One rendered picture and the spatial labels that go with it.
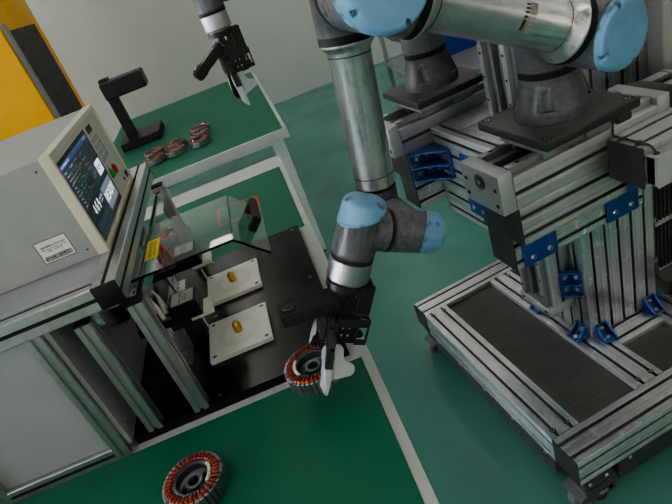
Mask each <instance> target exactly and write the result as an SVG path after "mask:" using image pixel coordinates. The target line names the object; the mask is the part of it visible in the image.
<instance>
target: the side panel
mask: <svg viewBox="0 0 672 504"><path fill-rule="evenodd" d="M133 447H134V443H133V442H130V443H128V442H127V441H126V440H125V439H124V437H123V436H122V435H121V434H120V432H119V431H118V430H117V428H116V427H115V426H114V425H113V423H112V422H111V421H110V420H109V418H108V417H107V416H106V414H105V413H104V412H103V411H102V409H101V408H100V407H99V405H98V404H97V403H96V402H95V400H94V399H93V398H92V397H91V395H90V394H89V393H88V391H87V390H86V389H85V388H84V386H83V385H82V384H81V383H80V381H79V380H78V379H77V377H76V376H75V375H74V374H73V372H72V371H71V370H70V368H69V367H68V366H67V365H66V363H65V362H64V361H63V360H62V358H61V357H60V356H59V354H58V353H57V352H56V351H55V349H54V348H53V347H52V346H51V344H50V343H49V342H48V340H47V339H46V338H45V337H44V335H41V336H39V337H37V338H34V339H32V340H29V341H27V342H24V343H22V344H20V345H17V346H15V347H12V348H10V349H7V350H5V351H3V352H0V504H15V503H17V502H20V501H22V500H24V499H27V498H29V497H31V496H34V495H36V494H38V493H41V492H43V491H45V490H48V489H50V488H53V487H55V486H57V485H60V484H62V483H64V482H67V481H69V480H71V479H74V478H76V477H78V476H81V475H83V474H86V473H88V472H90V471H93V470H95V469H97V468H100V467H102V466H104V465H107V464H109V463H112V462H114V461H116V460H119V459H121V458H123V457H124V455H127V456H128V455H130V454H133V449H132V448H133Z"/></svg>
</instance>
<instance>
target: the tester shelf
mask: <svg viewBox="0 0 672 504"><path fill-rule="evenodd" d="M128 170H129V172H130V173H131V175H132V177H133V180H132V183H131V186H130V189H129V192H128V195H127V198H126V202H125V205H124V208H123V211H122V214H121V217H120V220H119V223H118V227H117V230H116V233H115V236H114V239H113V242H112V245H111V249H110V251H109V252H106V253H103V254H101V255H97V256H94V257H92V258H89V259H87V260H85V261H82V262H80V263H77V264H75V265H72V266H70V267H67V268H65V269H62V270H60V271H57V272H55V273H53V274H50V275H48V276H45V277H43V278H40V279H38V280H35V281H33V282H30V283H28V284H26V285H23V286H21V287H18V288H16V289H13V290H11V291H8V292H6V293H3V294H1V295H0V352H3V351H5V350H7V349H10V348H12V347H15V346H17V345H20V344H22V343H24V342H27V341H29V340H32V339H34V338H37V337H39V336H41V335H44V334H46V333H49V332H51V331H54V330H56V329H58V328H61V327H63V326H66V325H68V324H71V323H73V322H75V321H78V320H80V319H83V318H85V317H88V316H90V315H92V314H95V313H97V312H100V311H102V310H105V309H108V308H110V307H113V306H115V305H117V304H120V303H122V302H125V301H127V297H128V292H129V288H130V283H131V278H132V274H133V269H134V265H135V260H136V255H137V251H138V246H139V242H140V237H141V233H142V228H143V223H144V219H145V214H146V210H147V205H148V200H149V196H150V191H151V187H152V182H153V177H154V175H153V173H152V171H151V169H150V167H149V165H148V164H147V162H144V163H142V164H139V165H137V166H134V167H132V168H130V169H128Z"/></svg>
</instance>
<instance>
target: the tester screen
mask: <svg viewBox="0 0 672 504"><path fill-rule="evenodd" d="M96 158H97V155H96V153H95V152H94V150H93V148H92V146H91V145H90V143H89V141H88V140H87V138H86V136H85V135H84V134H83V135H82V137H81V138H80V140H79V141H78V142H77V144H76V145H75V146H74V148H73V149H72V151H71V152H70V153H69V155H68V156H67V158H66V159H65V160H64V162H63V163H62V164H61V166H60V167H59V168H60V170H61V172H62V173H63V175H64V176H65V178H66V180H67V181H68V183H69V184H70V186H71V187H72V189H73V191H74V192H75V194H76V195H77V197H78V198H79V200H80V202H81V203H82V205H83V206H84V208H85V209H86V211H87V213H88V214H89V216H90V217H91V219H92V220H93V222H94V224H95V225H96V227H97V228H98V224H99V222H100V219H101V217H102V214H103V212H104V209H105V207H106V204H107V205H108V206H109V208H110V210H111V211H110V214H109V216H108V219H107V222H106V224H105V227H104V230H103V232H102V233H101V231H100V229H99V228H98V230H99V231H100V233H101V235H102V236H103V238H105V235H106V232H107V229H108V227H109V224H110V221H111V218H112V215H113V213H114V210H115V207H116V204H117V201H118V198H119V196H120V194H119V192H118V196H117V199H116V201H115V204H114V207H113V210H112V208H111V207H110V205H109V203H108V202H107V200H106V198H105V197H104V195H103V194H102V192H101V190H100V188H101V186H102V184H103V182H104V180H105V177H106V175H107V172H106V170H105V169H104V171H103V173H102V175H101V177H100V179H99V181H98V183H96V182H95V180H94V178H93V177H92V175H91V173H90V172H89V171H90V169H91V167H92V166H93V164H94V162H95V160H96ZM96 196H97V197H98V199H99V200H100V202H101V204H102V205H103V207H102V209H101V212H100V214H99V217H98V216H97V215H96V213H95V211H94V210H93V208H92V205H93V203H94V200H95V198H96Z"/></svg>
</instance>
